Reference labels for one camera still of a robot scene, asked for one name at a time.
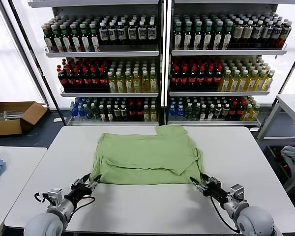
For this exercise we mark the small blue water bottle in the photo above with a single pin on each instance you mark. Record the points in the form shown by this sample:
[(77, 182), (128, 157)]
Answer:
[(172, 111), (80, 112), (180, 111), (73, 111)]

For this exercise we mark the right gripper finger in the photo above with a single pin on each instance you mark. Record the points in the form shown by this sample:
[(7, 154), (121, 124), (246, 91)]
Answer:
[(212, 180), (200, 186)]

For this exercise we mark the grey metal side table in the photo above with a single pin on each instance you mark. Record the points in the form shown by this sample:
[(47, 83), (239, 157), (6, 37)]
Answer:
[(291, 104)]

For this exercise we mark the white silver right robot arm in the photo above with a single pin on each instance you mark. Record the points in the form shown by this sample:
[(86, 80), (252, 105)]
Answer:
[(255, 221)]

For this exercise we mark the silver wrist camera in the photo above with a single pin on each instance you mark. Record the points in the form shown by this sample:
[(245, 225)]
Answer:
[(237, 191), (55, 196)]

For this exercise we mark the brown cardboard box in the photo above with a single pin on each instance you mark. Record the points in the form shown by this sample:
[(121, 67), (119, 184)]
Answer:
[(5, 127)]

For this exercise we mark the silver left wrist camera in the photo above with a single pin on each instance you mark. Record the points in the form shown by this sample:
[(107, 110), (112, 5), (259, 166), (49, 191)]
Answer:
[(55, 196)]

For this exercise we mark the green short-sleeve shirt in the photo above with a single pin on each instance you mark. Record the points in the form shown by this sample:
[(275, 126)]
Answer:
[(142, 152)]

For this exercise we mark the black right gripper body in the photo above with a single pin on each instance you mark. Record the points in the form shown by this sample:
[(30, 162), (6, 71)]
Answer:
[(216, 190)]

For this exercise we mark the white paper scrap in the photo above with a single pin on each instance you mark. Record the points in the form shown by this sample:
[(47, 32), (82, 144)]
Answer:
[(56, 120)]

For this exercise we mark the red fabric item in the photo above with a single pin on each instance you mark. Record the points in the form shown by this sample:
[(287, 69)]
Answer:
[(285, 168)]

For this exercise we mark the dark bottle green neck label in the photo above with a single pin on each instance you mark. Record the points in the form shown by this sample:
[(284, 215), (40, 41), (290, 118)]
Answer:
[(83, 41), (48, 41), (188, 38), (178, 38), (74, 41), (65, 41), (218, 38), (56, 41), (208, 38), (227, 37), (197, 38), (94, 41)]

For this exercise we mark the light grey garment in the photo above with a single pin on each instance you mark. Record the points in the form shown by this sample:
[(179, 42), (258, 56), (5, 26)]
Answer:
[(293, 157)]

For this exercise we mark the dark bottle white blue label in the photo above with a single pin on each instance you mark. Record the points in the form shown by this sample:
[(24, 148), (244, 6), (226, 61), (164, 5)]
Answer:
[(276, 34), (257, 34), (131, 34), (151, 34), (267, 34), (112, 34), (141, 34), (121, 34), (103, 34)]

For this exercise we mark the grey metal shelf unit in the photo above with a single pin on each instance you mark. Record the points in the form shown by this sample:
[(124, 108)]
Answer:
[(223, 52), (100, 54)]

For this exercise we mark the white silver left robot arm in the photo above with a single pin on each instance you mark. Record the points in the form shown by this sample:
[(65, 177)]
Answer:
[(43, 225)]

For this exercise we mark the small yellow drink bottle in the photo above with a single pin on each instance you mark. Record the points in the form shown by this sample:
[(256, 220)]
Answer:
[(152, 115), (247, 113), (146, 115), (255, 113)]

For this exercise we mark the reddish drink bottle white label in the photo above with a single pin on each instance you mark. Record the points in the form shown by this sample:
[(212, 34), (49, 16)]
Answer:
[(285, 35)]

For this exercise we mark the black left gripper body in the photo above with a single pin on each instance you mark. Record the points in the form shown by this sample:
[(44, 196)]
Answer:
[(77, 193)]

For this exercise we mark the small dark bottle beige label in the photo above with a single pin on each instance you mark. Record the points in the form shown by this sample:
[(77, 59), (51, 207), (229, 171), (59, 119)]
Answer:
[(225, 111), (116, 113), (218, 111), (123, 113)]

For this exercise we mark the silver metal rods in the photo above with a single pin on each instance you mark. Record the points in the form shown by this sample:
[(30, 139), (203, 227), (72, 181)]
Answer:
[(7, 115)]

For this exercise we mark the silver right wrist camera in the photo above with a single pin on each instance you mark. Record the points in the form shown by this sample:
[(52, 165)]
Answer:
[(237, 191)]

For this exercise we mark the small dark bottle white label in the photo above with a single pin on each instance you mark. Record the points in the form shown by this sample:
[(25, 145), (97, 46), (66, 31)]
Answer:
[(109, 115), (203, 113), (102, 115), (211, 113)]

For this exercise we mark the small cola bottle red label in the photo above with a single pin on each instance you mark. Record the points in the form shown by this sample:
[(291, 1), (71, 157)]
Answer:
[(240, 111), (132, 113), (139, 113), (233, 111)]

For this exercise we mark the cola bottle red cap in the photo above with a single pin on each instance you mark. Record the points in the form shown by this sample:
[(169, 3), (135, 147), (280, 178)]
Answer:
[(175, 79), (70, 80), (103, 80), (87, 80), (95, 80), (62, 79), (200, 79), (209, 79), (79, 80), (184, 79), (192, 79), (217, 79)]

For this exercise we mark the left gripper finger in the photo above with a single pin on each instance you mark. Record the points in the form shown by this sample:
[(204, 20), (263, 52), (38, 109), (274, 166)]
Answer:
[(92, 185), (78, 182)]

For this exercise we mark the yellow drink bottle white cap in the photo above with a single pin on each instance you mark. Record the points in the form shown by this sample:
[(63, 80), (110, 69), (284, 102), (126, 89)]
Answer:
[(136, 84), (153, 84), (252, 83), (243, 83), (120, 84), (234, 83), (260, 83), (111, 84), (268, 83), (225, 83), (144, 84), (128, 84)]

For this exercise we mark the small green tinted bottle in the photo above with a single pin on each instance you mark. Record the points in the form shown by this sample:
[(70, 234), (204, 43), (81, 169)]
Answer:
[(88, 113), (196, 112), (95, 113), (188, 112)]

